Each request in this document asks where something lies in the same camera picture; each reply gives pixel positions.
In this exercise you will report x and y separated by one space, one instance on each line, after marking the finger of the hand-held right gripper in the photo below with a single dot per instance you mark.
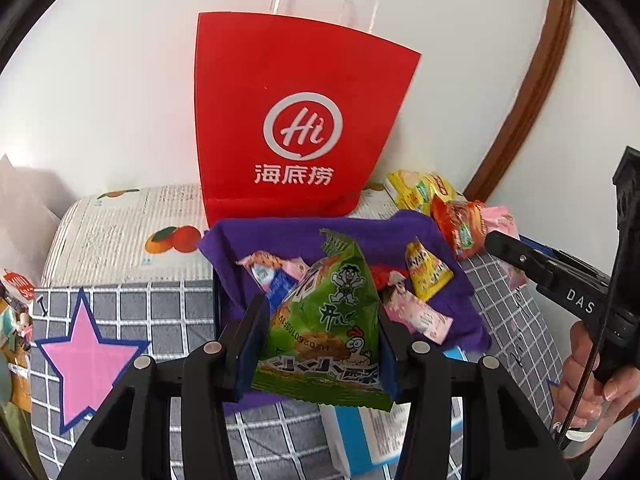
510 252

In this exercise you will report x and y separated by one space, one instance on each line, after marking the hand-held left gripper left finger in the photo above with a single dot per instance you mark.
252 350

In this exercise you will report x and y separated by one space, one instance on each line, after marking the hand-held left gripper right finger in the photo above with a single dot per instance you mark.
392 360

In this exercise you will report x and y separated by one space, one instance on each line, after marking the long pink white snack packet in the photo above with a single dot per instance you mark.
425 317

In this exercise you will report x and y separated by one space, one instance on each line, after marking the green snack packet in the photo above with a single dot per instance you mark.
325 330

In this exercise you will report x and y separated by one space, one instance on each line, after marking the panda print snack packet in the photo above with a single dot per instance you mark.
398 285

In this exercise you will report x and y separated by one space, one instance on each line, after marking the pink orange snack packet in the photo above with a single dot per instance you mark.
260 270

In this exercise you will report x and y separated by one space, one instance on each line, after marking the red snack packet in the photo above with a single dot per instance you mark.
382 275

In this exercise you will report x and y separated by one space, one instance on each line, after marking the yellow triangular snack packet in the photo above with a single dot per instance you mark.
425 272

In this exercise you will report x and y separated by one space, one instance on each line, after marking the magenta snack packet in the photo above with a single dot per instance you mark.
297 267

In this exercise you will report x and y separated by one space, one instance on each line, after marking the purple cloth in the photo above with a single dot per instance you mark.
280 240

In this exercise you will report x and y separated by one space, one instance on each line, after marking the person's right hand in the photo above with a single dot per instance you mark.
575 395

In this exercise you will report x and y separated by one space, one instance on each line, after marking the orange chip bag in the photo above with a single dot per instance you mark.
460 230

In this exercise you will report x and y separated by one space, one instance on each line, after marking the blue box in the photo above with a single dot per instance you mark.
360 440

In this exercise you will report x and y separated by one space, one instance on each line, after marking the grey grid tablecloth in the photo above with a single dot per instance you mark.
165 310

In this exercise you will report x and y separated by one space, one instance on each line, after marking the yellow chip bag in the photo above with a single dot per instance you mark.
410 190

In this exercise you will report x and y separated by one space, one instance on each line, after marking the pink paper star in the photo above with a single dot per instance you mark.
85 365

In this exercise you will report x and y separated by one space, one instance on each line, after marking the white bag with red label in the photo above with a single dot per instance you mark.
17 285

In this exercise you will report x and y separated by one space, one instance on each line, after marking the white plastic bag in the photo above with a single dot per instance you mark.
25 210

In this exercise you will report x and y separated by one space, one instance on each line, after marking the red paper bag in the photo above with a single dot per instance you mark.
300 85

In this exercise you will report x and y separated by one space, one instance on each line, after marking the wooden door frame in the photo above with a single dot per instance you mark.
530 100

